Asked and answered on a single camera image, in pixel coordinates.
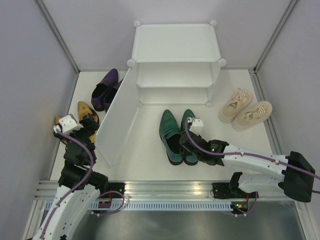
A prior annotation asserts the green loafer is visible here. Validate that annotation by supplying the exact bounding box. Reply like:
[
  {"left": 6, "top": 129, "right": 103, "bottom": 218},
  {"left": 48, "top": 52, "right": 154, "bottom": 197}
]
[
  {"left": 159, "top": 109, "right": 183, "bottom": 166},
  {"left": 180, "top": 108, "right": 201, "bottom": 166}
]

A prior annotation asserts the white cabinet door panel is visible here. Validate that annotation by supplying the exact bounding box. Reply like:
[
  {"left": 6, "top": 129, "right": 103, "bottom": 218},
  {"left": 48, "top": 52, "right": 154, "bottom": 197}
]
[{"left": 95, "top": 68, "right": 140, "bottom": 168}]

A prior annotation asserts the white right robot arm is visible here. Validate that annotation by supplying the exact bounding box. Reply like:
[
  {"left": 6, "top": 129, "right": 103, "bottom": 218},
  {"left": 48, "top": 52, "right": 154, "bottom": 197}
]
[{"left": 179, "top": 130, "right": 318, "bottom": 203}]

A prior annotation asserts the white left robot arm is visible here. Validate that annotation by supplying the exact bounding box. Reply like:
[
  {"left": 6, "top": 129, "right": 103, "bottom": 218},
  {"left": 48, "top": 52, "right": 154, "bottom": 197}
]
[{"left": 33, "top": 114, "right": 110, "bottom": 240}]

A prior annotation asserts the gold pointed shoe front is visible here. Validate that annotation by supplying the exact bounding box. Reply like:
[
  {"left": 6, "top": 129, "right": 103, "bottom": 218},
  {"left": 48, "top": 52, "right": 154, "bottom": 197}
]
[{"left": 55, "top": 116, "right": 68, "bottom": 145}]

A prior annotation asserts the gold pointed shoe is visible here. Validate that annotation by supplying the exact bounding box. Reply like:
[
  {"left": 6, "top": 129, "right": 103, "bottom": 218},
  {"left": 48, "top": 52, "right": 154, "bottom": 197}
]
[
  {"left": 55, "top": 116, "right": 68, "bottom": 145},
  {"left": 77, "top": 101, "right": 100, "bottom": 144}
]

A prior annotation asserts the gold pointed shoe rear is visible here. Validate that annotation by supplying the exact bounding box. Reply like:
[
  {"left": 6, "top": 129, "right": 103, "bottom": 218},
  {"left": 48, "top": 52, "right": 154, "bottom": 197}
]
[{"left": 77, "top": 101, "right": 100, "bottom": 144}]

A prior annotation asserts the white plastic shoe cabinet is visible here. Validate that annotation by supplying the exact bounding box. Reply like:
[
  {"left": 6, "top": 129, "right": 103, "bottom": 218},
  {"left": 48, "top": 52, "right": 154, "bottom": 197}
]
[{"left": 127, "top": 20, "right": 227, "bottom": 107}]

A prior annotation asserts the beige sneaker front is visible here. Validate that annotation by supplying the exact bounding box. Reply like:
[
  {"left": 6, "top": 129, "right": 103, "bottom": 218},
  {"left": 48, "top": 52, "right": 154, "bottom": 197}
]
[{"left": 231, "top": 101, "right": 273, "bottom": 132}]

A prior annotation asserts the beige sneaker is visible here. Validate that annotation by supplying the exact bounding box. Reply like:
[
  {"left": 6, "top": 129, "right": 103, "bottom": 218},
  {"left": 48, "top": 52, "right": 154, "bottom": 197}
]
[
  {"left": 218, "top": 89, "right": 253, "bottom": 123},
  {"left": 231, "top": 101, "right": 273, "bottom": 132}
]

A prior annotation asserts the beige sneaker rear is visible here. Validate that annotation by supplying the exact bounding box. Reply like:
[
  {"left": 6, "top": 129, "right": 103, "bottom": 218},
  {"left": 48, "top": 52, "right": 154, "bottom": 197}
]
[{"left": 218, "top": 89, "right": 253, "bottom": 123}]

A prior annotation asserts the purple loafer left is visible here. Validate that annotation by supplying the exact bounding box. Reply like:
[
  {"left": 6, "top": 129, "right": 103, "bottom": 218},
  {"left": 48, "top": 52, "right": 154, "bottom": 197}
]
[{"left": 91, "top": 68, "right": 119, "bottom": 112}]

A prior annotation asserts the purple loafer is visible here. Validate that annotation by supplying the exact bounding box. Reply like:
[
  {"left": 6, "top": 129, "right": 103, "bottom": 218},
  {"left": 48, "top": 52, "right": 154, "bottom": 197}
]
[
  {"left": 103, "top": 79, "right": 123, "bottom": 112},
  {"left": 91, "top": 68, "right": 119, "bottom": 112}
]

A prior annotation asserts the purple loafer right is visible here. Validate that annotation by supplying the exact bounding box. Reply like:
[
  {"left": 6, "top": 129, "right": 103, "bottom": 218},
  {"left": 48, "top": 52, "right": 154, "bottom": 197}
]
[{"left": 103, "top": 79, "right": 123, "bottom": 112}]

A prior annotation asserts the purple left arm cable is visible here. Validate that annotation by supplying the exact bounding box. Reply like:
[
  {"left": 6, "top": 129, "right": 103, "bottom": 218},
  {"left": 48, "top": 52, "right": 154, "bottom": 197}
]
[{"left": 41, "top": 128, "right": 97, "bottom": 240}]

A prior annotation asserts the white slotted cable duct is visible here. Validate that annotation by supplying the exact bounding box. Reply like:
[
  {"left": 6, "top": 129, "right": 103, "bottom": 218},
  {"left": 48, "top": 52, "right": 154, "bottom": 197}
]
[{"left": 82, "top": 201, "right": 232, "bottom": 211}]

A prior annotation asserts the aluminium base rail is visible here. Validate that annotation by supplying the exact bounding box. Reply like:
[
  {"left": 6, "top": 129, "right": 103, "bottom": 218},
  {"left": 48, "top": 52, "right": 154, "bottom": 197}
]
[{"left": 33, "top": 179, "right": 308, "bottom": 201}]

